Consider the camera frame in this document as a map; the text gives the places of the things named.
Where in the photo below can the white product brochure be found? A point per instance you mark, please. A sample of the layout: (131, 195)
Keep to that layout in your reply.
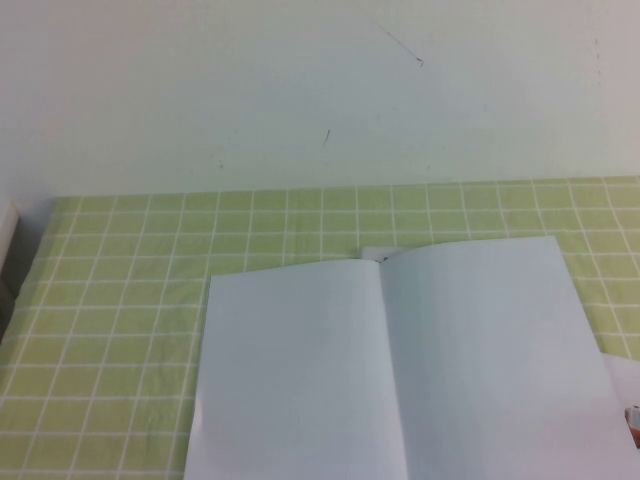
(400, 375)

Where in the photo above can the white and grey box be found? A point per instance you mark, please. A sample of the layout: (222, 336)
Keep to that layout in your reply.
(7, 235)

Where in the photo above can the green checkered tablecloth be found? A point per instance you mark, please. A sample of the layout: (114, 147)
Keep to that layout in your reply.
(125, 300)

